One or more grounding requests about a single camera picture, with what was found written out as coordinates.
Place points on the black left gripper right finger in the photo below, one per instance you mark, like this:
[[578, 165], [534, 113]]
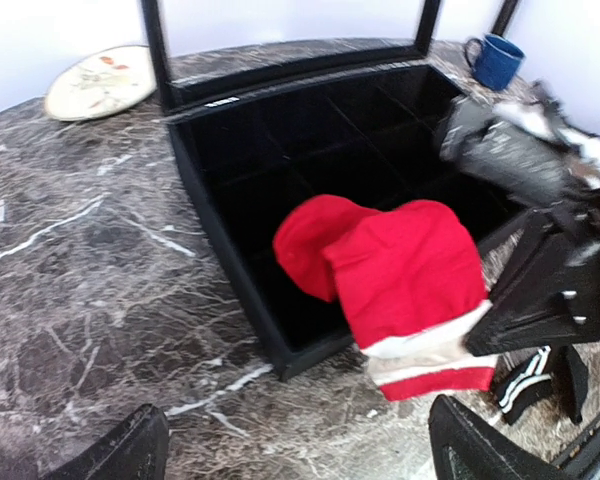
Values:
[[465, 446]]

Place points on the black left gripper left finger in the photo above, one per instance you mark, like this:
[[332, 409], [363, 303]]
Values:
[[136, 448]]

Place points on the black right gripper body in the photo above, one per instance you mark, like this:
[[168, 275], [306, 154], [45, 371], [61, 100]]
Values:
[[527, 148]]

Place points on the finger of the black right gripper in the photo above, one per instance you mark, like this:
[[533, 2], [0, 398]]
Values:
[[549, 290]]

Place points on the black white-striped sock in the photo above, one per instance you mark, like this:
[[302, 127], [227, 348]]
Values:
[[527, 384]]

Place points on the red and white sock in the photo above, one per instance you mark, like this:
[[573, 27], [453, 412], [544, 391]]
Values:
[[409, 282]]

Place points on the black compartment display box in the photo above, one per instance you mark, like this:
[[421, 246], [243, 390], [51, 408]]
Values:
[[352, 118]]

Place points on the blue enamel mug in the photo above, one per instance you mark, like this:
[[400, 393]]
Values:
[[493, 61]]

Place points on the floral ceramic plate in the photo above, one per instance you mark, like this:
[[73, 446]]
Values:
[[102, 85]]

